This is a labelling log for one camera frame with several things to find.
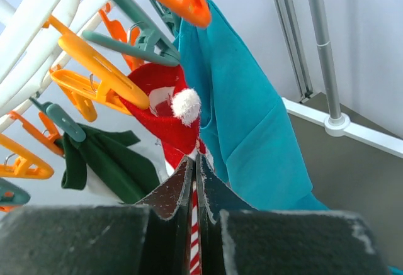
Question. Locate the teal blue cloth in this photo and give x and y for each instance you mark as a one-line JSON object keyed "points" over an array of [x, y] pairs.
{"points": [[243, 120]]}

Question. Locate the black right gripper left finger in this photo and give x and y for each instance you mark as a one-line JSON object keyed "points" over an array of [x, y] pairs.
{"points": [[150, 237]]}

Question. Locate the white stand base foot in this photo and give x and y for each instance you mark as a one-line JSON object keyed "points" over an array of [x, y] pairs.
{"points": [[347, 128]]}

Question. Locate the white round clip hanger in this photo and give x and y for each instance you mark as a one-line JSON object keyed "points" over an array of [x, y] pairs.
{"points": [[29, 51]]}

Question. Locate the green peg on green cloth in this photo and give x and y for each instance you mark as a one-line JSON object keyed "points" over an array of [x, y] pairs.
{"points": [[61, 118]]}

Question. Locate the teal green clothes peg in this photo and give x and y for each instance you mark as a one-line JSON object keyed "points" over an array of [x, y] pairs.
{"points": [[151, 44]]}

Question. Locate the yellow orange clothes peg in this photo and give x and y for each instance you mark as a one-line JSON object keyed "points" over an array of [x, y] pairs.
{"points": [[27, 165]]}

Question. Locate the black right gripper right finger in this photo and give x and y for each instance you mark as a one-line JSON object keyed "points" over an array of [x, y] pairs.
{"points": [[238, 239]]}

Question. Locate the dark green cloth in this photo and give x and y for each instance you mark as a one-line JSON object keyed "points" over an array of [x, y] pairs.
{"points": [[77, 156]]}

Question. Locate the white cloth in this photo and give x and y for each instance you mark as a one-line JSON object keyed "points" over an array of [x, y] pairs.
{"points": [[132, 169]]}

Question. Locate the aluminium frame rail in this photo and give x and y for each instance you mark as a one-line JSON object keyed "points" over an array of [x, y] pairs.
{"points": [[293, 40]]}

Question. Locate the grey stand pole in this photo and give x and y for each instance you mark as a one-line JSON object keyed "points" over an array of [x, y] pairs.
{"points": [[319, 19]]}

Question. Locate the red white striped sock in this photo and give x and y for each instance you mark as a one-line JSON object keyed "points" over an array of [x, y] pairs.
{"points": [[173, 114]]}

